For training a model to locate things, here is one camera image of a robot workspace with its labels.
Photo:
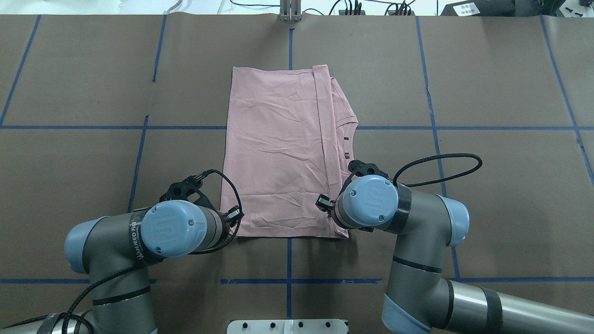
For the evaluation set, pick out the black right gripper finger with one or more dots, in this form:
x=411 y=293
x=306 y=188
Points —
x=325 y=204

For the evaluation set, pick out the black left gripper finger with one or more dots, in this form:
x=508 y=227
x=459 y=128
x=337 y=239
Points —
x=234 y=217

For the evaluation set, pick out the pink printed t-shirt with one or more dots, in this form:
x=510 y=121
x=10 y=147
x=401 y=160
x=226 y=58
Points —
x=289 y=139

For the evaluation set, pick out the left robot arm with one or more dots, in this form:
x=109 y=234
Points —
x=116 y=252

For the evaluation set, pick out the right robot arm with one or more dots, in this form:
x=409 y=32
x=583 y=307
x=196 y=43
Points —
x=417 y=298

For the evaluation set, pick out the black box with label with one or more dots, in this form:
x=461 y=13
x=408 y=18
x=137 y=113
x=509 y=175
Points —
x=486 y=8

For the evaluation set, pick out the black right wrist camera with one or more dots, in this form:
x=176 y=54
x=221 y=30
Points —
x=362 y=169

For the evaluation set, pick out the white central mounting post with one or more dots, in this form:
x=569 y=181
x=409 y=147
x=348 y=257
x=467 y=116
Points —
x=289 y=326

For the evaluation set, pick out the aluminium frame post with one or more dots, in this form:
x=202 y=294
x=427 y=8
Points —
x=290 y=10

